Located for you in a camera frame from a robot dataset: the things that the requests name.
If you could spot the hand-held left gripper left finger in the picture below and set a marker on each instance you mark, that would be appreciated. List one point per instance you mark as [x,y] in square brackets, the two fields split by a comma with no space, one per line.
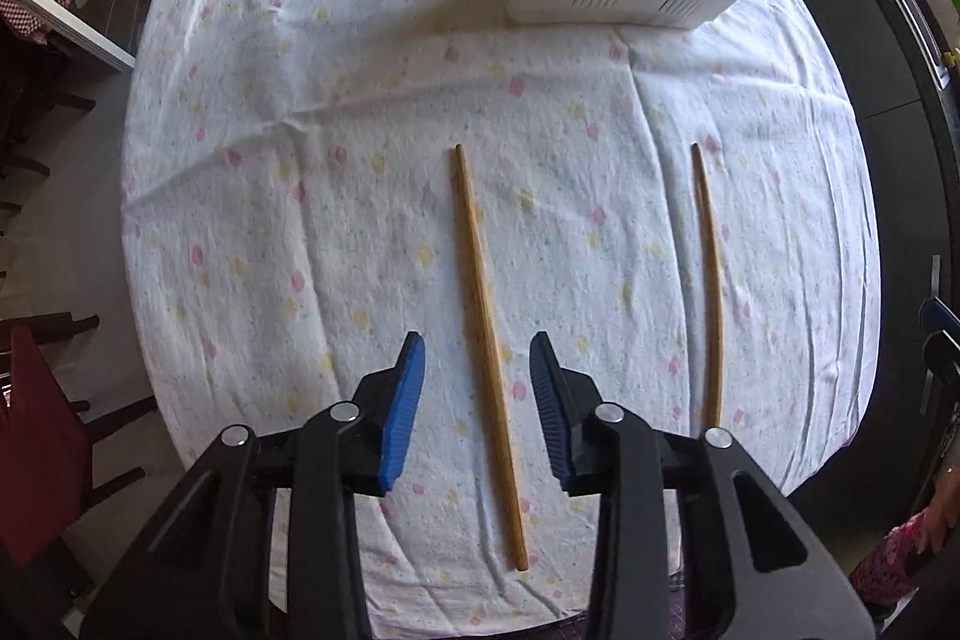
[401,415]

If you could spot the wooden chopstick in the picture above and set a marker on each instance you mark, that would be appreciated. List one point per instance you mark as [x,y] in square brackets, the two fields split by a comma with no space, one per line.
[481,310]
[718,355]

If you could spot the person's right hand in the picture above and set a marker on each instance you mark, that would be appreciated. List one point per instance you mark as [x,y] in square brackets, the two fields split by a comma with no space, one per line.
[941,512]

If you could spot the person's right forearm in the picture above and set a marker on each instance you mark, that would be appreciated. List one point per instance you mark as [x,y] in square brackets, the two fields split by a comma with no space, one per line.
[892,565]

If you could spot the red cushioned wooden chair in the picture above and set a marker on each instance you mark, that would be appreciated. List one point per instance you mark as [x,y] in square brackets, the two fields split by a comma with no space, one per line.
[37,445]

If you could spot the small soap dispenser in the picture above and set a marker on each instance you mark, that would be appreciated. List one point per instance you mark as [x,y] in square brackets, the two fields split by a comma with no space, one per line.
[951,61]

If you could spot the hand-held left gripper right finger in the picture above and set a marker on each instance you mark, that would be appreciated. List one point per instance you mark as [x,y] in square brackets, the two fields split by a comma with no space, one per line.
[551,415]

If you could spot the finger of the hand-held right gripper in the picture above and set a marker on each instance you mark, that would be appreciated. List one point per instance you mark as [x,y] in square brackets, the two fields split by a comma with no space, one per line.
[945,355]
[941,312]

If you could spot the dark wooden chair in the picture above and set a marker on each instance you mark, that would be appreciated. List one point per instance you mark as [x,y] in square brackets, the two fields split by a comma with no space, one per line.
[37,108]

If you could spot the floral white tablecloth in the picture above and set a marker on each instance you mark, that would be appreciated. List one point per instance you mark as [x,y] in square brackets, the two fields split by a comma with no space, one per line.
[300,197]

